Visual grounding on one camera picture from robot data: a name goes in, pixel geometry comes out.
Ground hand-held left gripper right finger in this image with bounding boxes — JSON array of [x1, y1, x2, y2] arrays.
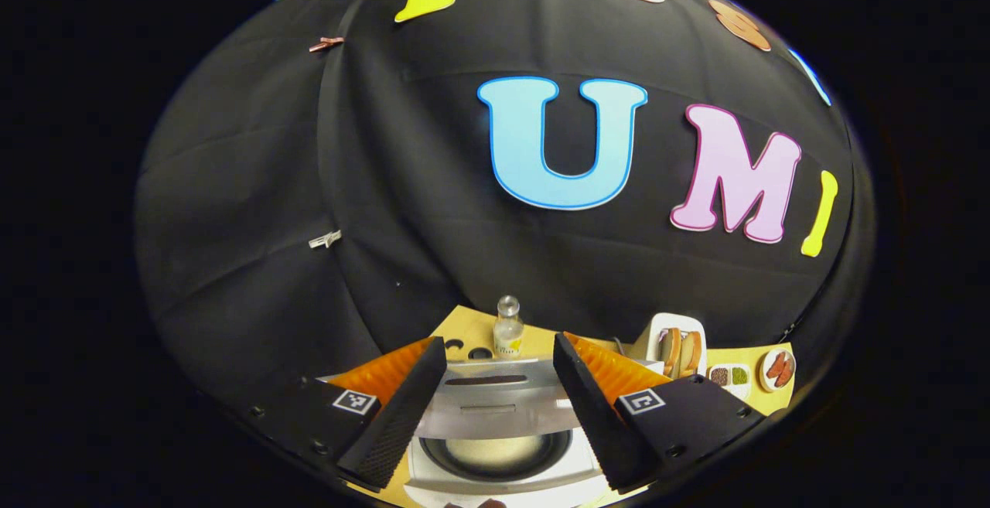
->
[[552, 332, 766, 493]]

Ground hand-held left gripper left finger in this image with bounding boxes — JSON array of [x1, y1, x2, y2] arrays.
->
[[247, 336, 448, 492]]

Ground white rice cooker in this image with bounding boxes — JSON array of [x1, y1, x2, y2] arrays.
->
[[402, 359, 612, 508]]

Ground white toaster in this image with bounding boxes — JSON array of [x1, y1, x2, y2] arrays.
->
[[646, 313, 708, 381]]

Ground small glass bottle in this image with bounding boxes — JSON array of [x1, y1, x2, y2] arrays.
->
[[493, 295, 524, 358]]

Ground white divided grain dish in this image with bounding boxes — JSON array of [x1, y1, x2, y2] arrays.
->
[[708, 363, 751, 401]]

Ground white round plate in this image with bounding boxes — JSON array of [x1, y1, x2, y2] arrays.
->
[[758, 347, 797, 393]]

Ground black backdrop cloth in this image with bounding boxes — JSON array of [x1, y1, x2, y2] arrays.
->
[[133, 0, 875, 416]]

